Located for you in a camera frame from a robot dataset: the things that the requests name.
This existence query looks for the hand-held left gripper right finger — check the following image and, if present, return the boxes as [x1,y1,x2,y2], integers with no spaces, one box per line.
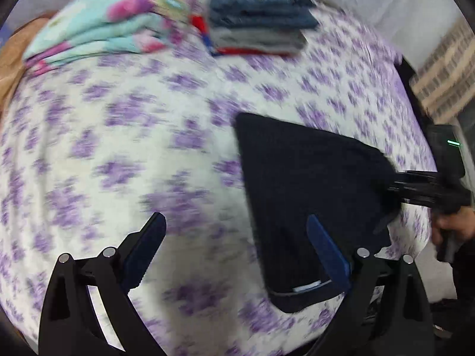
[306,214,435,356]

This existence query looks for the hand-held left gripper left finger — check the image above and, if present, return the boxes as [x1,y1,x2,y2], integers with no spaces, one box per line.
[39,212,167,356]

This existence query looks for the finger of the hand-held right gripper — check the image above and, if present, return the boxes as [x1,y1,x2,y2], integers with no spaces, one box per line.
[391,170,440,185]
[386,185,444,209]

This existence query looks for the black pants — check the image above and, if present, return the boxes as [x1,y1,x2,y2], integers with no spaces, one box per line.
[235,112,403,314]

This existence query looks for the folded grey pants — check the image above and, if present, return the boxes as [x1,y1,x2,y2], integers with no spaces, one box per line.
[211,28,308,54]

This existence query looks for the person's right hand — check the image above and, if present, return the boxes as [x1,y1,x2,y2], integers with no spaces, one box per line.
[432,206,475,247]

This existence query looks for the beige patterned curtain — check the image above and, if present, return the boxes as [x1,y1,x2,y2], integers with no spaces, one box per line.
[410,17,475,123]

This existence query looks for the purple floral bedsheet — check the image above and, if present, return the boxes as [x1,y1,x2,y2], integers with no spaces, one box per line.
[0,2,438,356]

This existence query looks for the folded blue jeans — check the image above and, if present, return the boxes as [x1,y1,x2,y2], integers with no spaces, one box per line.
[208,0,320,30]

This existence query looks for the brown satin pillow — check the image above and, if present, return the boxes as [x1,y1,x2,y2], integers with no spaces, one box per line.
[0,17,50,108]

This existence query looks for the turquoise pink floral folded quilt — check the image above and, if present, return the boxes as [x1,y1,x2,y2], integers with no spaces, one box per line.
[22,0,201,77]

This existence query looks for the dark bed frame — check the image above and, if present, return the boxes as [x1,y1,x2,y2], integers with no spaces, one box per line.
[397,57,431,119]

